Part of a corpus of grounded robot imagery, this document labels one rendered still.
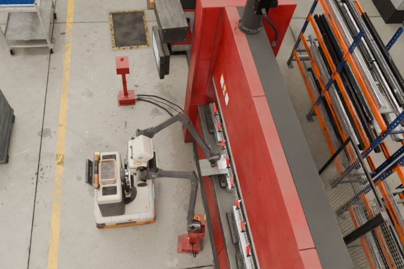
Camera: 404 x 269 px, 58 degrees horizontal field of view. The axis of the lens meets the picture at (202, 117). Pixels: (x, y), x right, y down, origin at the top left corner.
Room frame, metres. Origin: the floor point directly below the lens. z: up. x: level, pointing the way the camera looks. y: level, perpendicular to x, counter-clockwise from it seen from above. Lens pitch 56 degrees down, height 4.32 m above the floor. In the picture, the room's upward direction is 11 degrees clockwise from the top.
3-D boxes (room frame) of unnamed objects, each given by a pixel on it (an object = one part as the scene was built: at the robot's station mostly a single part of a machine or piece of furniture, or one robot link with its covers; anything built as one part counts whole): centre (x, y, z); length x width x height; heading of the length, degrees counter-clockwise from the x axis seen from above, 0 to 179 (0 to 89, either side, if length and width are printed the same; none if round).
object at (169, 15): (2.77, 0.50, 1.53); 0.51 x 0.25 x 0.85; 23
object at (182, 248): (1.15, -0.12, 0.06); 0.25 x 0.20 x 0.12; 97
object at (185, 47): (2.88, 0.34, 1.18); 0.40 x 0.24 x 0.07; 19
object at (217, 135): (2.26, -0.16, 0.92); 0.50 x 0.06 x 0.10; 19
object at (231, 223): (1.14, -0.48, 0.89); 0.30 x 0.05 x 0.03; 19
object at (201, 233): (1.15, -0.15, 0.75); 0.20 x 0.16 x 0.18; 7
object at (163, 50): (2.69, 0.56, 1.42); 0.45 x 0.12 x 0.36; 23
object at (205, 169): (1.69, -0.20, 1.00); 0.26 x 0.18 x 0.01; 109
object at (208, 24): (2.71, -0.19, 1.15); 0.85 x 0.25 x 2.30; 109
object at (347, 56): (3.33, -1.76, 0.87); 2.20 x 0.50 x 1.75; 17
